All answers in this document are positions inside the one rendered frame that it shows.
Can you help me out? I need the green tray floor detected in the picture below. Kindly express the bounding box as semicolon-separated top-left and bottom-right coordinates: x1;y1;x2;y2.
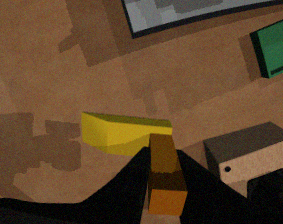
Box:
261;24;283;72

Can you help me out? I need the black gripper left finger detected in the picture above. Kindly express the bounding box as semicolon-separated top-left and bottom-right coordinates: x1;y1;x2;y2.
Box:
0;147;152;224

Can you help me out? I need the green tray rim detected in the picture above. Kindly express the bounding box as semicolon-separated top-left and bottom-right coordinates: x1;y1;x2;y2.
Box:
250;19;283;79

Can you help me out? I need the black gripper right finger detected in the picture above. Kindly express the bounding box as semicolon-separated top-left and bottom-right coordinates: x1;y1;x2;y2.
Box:
177;149;283;224

